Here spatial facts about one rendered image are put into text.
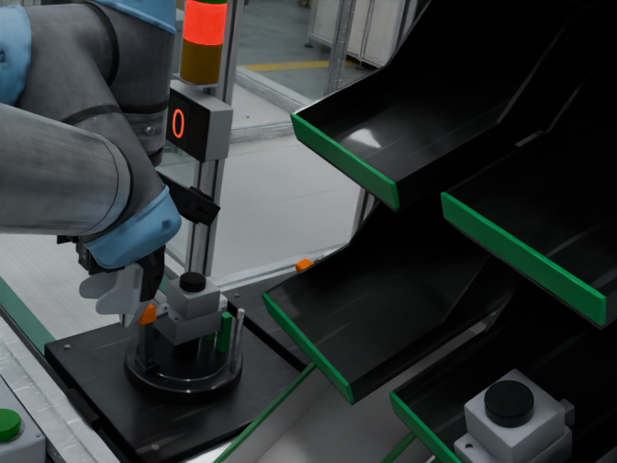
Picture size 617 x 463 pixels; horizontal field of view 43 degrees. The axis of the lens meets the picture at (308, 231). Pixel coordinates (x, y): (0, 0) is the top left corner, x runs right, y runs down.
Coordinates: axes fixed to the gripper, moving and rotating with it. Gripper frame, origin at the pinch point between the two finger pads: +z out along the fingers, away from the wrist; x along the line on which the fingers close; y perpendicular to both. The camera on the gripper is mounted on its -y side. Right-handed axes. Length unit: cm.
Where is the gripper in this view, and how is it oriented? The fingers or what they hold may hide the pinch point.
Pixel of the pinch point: (132, 314)
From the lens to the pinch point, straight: 87.1
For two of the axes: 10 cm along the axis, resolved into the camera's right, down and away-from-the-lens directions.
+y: -7.4, 1.9, -6.5
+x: 6.5, 4.3, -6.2
